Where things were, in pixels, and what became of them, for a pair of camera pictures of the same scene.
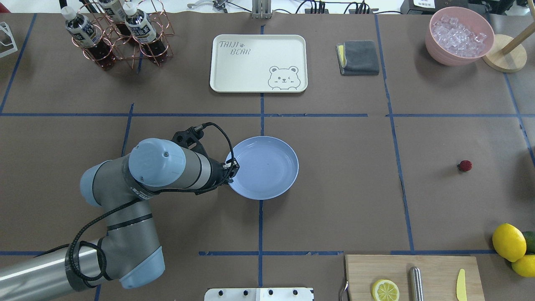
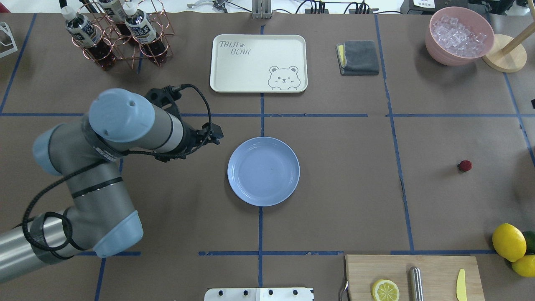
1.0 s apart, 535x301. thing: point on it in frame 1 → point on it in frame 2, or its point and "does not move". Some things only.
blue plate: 268,168 does not move
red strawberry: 465,165 does not move
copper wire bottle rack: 114,30 does not move
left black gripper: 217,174 → 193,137
